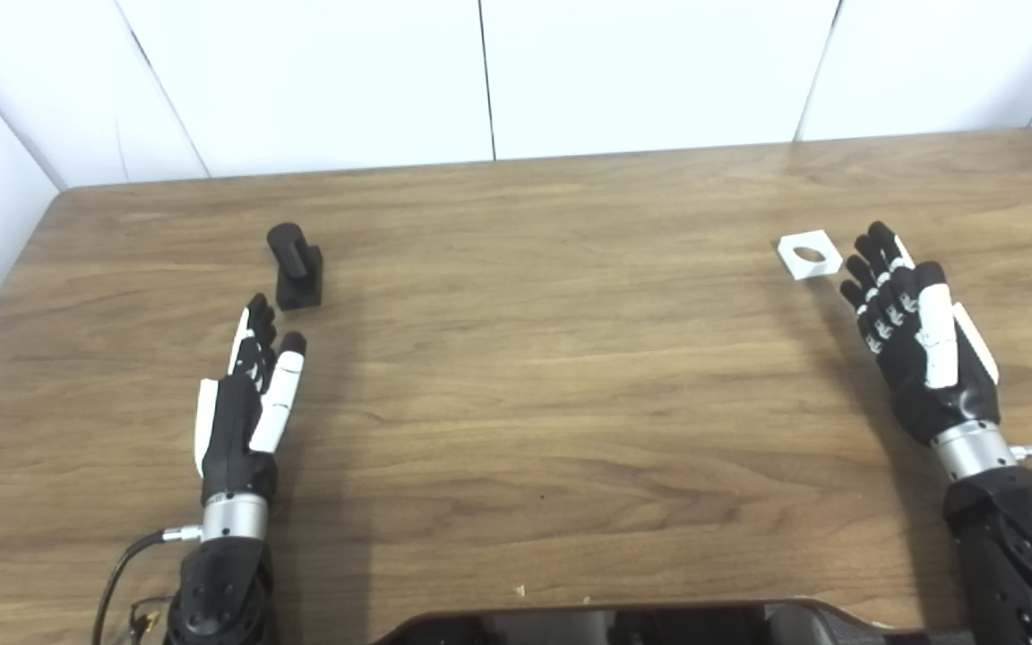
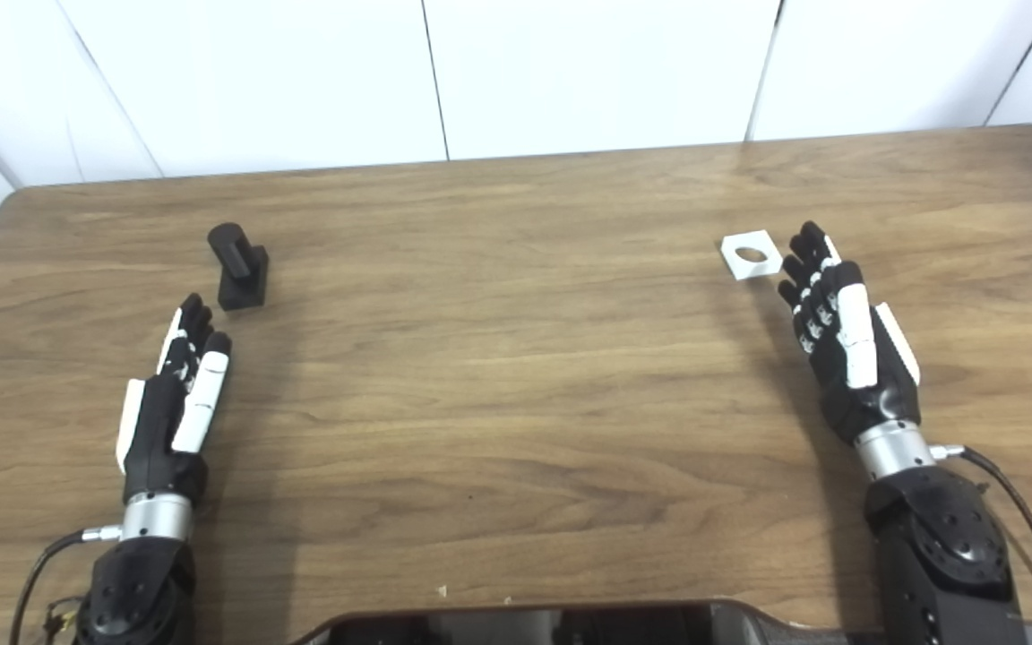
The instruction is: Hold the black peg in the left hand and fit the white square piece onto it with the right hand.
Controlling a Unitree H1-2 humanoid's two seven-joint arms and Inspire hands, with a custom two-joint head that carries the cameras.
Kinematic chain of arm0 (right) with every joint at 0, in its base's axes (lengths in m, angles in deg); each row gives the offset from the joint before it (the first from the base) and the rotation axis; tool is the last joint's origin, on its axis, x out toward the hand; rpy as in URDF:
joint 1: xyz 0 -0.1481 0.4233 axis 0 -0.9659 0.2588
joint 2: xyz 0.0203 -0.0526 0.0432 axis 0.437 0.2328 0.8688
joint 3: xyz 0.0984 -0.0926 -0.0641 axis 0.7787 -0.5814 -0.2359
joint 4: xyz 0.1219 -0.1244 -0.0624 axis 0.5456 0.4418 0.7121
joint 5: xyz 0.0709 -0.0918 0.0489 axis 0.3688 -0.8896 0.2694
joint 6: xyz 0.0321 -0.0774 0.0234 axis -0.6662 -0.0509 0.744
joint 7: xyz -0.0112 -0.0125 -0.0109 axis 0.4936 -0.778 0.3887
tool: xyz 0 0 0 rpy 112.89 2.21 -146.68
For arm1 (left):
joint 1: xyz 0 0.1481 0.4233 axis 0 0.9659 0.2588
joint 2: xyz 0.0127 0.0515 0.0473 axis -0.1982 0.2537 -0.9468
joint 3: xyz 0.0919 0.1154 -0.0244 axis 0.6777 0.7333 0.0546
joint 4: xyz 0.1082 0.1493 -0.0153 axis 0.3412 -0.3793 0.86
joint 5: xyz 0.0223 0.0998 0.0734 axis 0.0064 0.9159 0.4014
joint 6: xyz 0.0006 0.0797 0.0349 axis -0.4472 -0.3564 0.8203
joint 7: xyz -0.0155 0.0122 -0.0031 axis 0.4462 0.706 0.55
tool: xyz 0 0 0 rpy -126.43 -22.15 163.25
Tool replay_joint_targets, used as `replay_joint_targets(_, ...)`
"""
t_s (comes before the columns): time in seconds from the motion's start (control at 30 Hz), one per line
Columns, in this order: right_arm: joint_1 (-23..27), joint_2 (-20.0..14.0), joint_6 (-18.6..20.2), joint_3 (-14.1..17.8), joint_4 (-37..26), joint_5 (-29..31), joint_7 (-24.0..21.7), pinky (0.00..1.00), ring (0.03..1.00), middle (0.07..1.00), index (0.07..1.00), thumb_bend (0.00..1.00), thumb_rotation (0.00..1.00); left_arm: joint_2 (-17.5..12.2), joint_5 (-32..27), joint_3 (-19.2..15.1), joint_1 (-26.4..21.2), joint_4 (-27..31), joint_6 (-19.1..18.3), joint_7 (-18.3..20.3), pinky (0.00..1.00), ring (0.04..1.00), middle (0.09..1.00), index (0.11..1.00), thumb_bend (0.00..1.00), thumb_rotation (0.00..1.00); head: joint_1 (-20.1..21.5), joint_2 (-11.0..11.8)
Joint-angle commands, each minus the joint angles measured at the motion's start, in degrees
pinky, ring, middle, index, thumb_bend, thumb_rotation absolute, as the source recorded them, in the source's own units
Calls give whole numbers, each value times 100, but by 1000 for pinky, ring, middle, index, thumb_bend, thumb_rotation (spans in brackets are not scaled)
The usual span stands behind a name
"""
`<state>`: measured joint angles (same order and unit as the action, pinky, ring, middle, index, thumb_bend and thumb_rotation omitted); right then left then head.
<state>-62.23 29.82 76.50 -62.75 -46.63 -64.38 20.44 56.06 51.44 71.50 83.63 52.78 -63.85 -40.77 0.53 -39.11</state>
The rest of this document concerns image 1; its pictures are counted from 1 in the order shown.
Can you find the black and white right hand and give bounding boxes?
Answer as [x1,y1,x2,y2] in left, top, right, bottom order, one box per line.
[839,220,1002,447]

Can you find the black peg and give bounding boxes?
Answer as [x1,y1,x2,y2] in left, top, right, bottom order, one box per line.
[266,222,324,311]

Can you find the black and white left hand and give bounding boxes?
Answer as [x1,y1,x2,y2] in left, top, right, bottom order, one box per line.
[193,293,308,499]

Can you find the white square piece with hole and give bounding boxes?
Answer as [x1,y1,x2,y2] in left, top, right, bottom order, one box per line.
[778,229,844,281]

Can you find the dark robot torso edge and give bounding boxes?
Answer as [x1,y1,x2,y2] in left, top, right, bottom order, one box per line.
[373,600,974,645]

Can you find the thin wire with yellow connector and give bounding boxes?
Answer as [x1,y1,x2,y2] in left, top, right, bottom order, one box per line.
[129,595,169,642]

